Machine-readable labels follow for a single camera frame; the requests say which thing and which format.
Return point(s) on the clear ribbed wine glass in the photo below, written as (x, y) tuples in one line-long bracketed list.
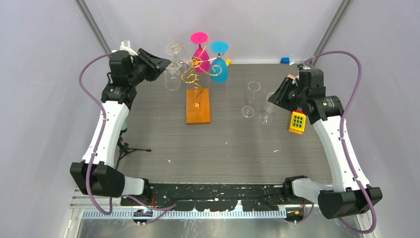
[(269, 109)]

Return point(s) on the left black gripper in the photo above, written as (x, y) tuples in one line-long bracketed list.
[(156, 65)]

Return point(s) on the blue wine glass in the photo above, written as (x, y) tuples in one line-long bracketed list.
[(219, 68)]

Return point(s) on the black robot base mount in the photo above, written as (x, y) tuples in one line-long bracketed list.
[(220, 200)]

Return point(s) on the pink wine glass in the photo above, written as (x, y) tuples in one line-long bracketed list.
[(200, 39)]

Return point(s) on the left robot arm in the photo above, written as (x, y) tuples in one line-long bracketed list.
[(95, 174)]

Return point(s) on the mint green cup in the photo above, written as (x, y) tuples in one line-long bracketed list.
[(124, 126)]

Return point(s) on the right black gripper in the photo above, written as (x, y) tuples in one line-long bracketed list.
[(279, 98)]

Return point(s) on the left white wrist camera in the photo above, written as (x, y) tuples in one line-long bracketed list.
[(126, 46)]

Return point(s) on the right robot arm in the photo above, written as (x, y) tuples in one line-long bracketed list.
[(350, 191)]

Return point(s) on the blue toy block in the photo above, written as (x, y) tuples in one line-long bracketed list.
[(285, 60)]

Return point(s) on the clear flute glass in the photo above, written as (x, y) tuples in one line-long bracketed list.
[(253, 87)]

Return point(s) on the gold wire wine glass rack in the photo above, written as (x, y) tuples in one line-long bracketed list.
[(189, 76)]

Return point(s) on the small black tripod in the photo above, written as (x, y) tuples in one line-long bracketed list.
[(125, 150)]

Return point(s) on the colourful toy brick building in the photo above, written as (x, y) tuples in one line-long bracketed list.
[(297, 121)]

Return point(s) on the orange wooden rack base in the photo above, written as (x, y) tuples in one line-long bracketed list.
[(197, 106)]

